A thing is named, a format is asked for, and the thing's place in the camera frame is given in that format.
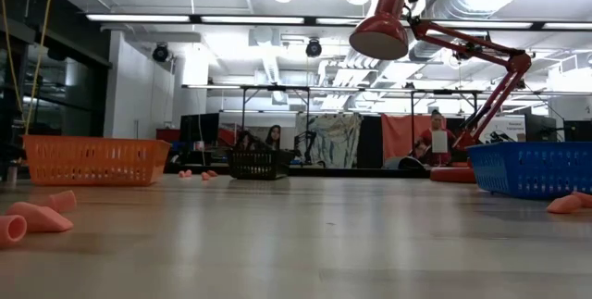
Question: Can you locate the ceiling strip light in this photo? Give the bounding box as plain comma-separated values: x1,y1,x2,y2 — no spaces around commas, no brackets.
434,19,534,31
199,15,305,25
85,14,191,24
541,20,592,31

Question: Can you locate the red desk lamp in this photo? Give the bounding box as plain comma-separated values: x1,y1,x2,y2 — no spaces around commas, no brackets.
348,0,534,184

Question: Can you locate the person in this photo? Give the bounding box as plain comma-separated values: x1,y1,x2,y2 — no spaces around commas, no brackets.
264,124,283,152
233,130,256,152
413,108,458,168

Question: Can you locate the black monitor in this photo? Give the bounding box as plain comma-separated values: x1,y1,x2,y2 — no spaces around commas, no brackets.
524,112,559,143
562,119,592,142
179,112,221,145

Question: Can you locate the red box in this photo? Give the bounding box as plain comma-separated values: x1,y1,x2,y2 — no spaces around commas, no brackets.
155,128,181,143

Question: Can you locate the red fabric backdrop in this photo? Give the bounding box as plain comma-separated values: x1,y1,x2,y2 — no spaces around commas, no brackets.
380,113,448,161

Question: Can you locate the white card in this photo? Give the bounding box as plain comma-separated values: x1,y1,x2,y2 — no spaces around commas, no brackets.
430,130,450,155

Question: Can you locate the pale patterned fabric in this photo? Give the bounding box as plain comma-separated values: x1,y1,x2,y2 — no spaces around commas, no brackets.
295,112,364,169

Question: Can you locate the orange plastic basket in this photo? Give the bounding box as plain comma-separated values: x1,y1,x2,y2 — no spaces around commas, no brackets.
21,134,173,188

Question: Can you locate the black plastic basket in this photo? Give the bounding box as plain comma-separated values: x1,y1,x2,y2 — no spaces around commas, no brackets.
226,148,296,181

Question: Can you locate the blue plastic basket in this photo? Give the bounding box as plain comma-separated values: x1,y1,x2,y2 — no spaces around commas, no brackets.
465,140,592,200

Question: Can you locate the black ceiling camera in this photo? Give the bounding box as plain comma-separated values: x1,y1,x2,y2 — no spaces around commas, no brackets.
304,38,324,59
151,43,170,64

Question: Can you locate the black metal rack frame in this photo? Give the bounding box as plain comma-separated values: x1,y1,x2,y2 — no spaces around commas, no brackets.
240,84,312,152
409,88,480,152

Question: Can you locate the yellow cable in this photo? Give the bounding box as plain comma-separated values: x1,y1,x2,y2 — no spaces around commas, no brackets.
0,0,56,137

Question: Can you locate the black aluminium table frame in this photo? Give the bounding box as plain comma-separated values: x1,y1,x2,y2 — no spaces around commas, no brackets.
164,162,434,180

